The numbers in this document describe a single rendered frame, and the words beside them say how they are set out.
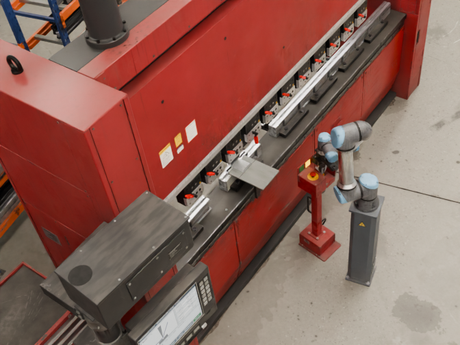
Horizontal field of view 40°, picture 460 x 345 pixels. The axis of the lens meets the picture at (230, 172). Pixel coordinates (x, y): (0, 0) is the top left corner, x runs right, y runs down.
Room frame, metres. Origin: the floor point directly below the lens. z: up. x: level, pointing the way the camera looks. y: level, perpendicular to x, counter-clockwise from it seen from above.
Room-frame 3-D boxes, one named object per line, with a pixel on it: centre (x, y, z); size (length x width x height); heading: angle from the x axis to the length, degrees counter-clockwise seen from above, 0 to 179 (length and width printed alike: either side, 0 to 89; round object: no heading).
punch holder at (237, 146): (2.76, -0.02, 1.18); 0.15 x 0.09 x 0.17; 138
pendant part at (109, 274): (1.52, 0.45, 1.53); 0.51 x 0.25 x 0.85; 134
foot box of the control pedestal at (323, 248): (2.78, -0.58, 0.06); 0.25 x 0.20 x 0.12; 39
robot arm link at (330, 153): (2.72, -0.65, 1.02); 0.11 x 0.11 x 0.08; 11
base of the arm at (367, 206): (2.48, -0.81, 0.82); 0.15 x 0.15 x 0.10
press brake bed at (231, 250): (3.23, -0.51, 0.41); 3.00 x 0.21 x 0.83; 138
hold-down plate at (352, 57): (3.78, -1.03, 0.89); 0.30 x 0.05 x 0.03; 138
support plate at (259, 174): (2.68, -0.15, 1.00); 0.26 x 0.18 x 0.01; 48
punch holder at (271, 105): (3.06, -0.29, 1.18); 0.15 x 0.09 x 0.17; 138
